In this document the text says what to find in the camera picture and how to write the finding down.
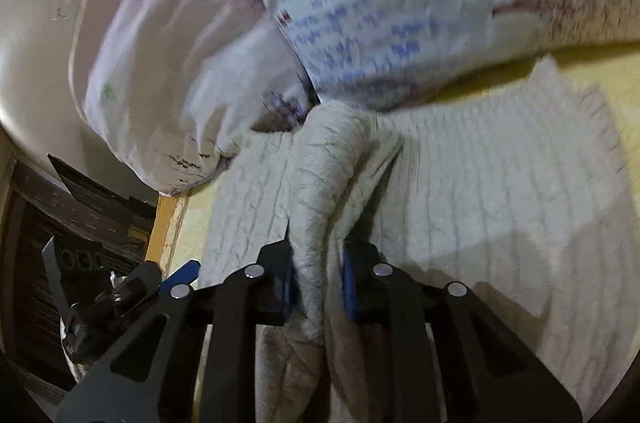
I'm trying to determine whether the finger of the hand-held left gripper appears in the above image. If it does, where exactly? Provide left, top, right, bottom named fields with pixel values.
left=121, top=263, right=163, bottom=304
left=160, top=259, right=202, bottom=291

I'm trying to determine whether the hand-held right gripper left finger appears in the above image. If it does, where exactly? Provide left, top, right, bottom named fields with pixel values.
left=55, top=222, right=297, bottom=423

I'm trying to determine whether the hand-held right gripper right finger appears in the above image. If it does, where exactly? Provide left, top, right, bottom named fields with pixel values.
left=342, top=238, right=584, bottom=423

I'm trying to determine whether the grey cable knit sweater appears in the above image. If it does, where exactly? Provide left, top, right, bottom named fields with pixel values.
left=197, top=55, right=640, bottom=423

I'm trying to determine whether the dark cabinet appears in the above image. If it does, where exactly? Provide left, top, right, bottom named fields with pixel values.
left=0, top=152, right=162, bottom=396

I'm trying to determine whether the floral white pillow left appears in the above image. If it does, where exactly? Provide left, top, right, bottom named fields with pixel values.
left=69, top=0, right=322, bottom=197

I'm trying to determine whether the yellow wooden bed frame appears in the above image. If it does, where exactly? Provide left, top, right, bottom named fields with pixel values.
left=145, top=195, right=189, bottom=277

